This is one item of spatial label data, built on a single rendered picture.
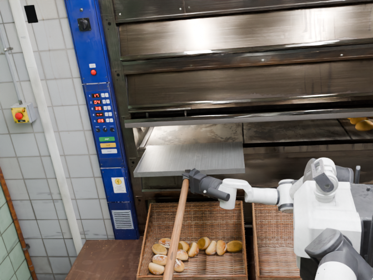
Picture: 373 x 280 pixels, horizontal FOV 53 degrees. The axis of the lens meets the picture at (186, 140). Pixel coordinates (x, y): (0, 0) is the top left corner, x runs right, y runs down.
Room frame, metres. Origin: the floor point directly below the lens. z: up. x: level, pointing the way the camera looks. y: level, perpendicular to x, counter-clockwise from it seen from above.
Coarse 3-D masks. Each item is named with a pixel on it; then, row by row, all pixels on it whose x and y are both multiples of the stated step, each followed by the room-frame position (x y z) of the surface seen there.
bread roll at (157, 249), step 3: (153, 246) 1.75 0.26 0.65; (156, 246) 1.75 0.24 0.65; (159, 246) 1.75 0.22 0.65; (162, 246) 1.75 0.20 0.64; (153, 249) 1.73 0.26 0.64; (156, 249) 1.72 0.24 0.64; (159, 249) 1.72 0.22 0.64; (162, 249) 1.72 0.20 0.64; (165, 249) 1.72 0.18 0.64; (156, 252) 1.71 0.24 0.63; (159, 252) 1.70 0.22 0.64; (162, 252) 1.70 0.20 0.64; (165, 252) 1.71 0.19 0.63
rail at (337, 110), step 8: (264, 112) 1.69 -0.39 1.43; (272, 112) 1.68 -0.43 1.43; (280, 112) 1.67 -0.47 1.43; (288, 112) 1.67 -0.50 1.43; (296, 112) 1.66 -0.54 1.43; (304, 112) 1.66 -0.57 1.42; (312, 112) 1.65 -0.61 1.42; (320, 112) 1.64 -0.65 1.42; (328, 112) 1.64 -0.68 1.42; (336, 112) 1.63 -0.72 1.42; (344, 112) 1.63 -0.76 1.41; (128, 120) 1.79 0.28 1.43; (136, 120) 1.78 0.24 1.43; (144, 120) 1.78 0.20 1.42; (152, 120) 1.77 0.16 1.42; (160, 120) 1.76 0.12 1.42; (168, 120) 1.76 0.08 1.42; (176, 120) 1.75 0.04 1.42; (184, 120) 1.74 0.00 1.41
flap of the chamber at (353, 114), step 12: (276, 108) 1.85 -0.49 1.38; (288, 108) 1.83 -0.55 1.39; (300, 108) 1.80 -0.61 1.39; (312, 108) 1.78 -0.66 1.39; (324, 108) 1.76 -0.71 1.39; (192, 120) 1.74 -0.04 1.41; (204, 120) 1.73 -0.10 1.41; (216, 120) 1.72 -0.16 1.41; (228, 120) 1.71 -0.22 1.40; (240, 120) 1.70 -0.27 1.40; (252, 120) 1.69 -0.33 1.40; (264, 120) 1.68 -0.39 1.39; (276, 120) 1.67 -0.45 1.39; (288, 120) 1.66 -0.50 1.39
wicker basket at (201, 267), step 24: (192, 216) 1.83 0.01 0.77; (216, 216) 1.82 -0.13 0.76; (240, 216) 1.80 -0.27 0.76; (144, 240) 1.64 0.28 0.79; (192, 240) 1.80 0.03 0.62; (216, 240) 1.78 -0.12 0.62; (240, 240) 1.76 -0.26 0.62; (144, 264) 1.57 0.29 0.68; (192, 264) 1.63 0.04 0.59; (216, 264) 1.61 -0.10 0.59; (240, 264) 1.59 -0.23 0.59
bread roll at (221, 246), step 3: (216, 243) 1.72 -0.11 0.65; (219, 243) 1.71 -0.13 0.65; (222, 243) 1.71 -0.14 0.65; (225, 243) 1.71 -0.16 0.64; (216, 246) 1.70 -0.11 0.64; (219, 246) 1.69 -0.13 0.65; (222, 246) 1.69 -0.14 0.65; (225, 246) 1.69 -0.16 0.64; (216, 249) 1.68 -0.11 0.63; (219, 249) 1.67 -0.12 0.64; (222, 249) 1.67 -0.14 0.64; (225, 249) 1.68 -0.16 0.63; (219, 252) 1.66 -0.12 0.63; (222, 252) 1.66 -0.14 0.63
